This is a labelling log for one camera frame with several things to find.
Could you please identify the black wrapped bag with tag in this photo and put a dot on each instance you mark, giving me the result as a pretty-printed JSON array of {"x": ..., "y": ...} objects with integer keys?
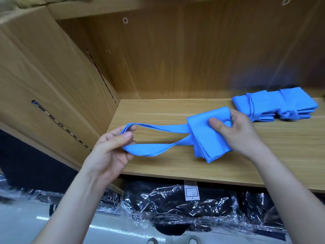
[{"x": 162, "y": 203}]

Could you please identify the person's left forearm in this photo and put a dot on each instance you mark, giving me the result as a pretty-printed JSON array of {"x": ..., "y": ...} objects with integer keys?
[{"x": 66, "y": 211}]

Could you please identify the beige woven basket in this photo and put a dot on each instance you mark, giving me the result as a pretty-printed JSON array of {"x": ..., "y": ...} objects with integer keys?
[{"x": 35, "y": 2}]

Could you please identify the white paper tag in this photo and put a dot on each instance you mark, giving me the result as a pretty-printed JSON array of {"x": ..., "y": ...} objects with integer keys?
[{"x": 192, "y": 190}]

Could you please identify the person's right hand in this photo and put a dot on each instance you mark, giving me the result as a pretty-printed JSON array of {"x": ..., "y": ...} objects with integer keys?
[{"x": 241, "y": 137}]

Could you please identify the person's left hand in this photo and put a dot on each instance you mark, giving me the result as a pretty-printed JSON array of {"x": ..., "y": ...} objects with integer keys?
[{"x": 106, "y": 157}]

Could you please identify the wooden shelf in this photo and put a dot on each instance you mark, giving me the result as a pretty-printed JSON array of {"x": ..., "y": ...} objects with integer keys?
[{"x": 284, "y": 155}]

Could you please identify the light blue non-woven bag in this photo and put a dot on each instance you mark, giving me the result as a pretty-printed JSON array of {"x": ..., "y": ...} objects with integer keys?
[
  {"x": 299, "y": 101},
  {"x": 259, "y": 105},
  {"x": 208, "y": 139}
]

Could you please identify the person's right shoe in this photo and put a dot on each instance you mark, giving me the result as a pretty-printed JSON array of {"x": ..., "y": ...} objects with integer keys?
[{"x": 193, "y": 240}]

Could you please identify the black plastic-wrapped bag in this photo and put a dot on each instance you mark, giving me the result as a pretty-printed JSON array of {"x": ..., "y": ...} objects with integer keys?
[
  {"x": 264, "y": 208},
  {"x": 30, "y": 193}
]

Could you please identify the person's right forearm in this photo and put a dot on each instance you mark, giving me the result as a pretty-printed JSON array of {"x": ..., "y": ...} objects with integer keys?
[{"x": 294, "y": 200}]

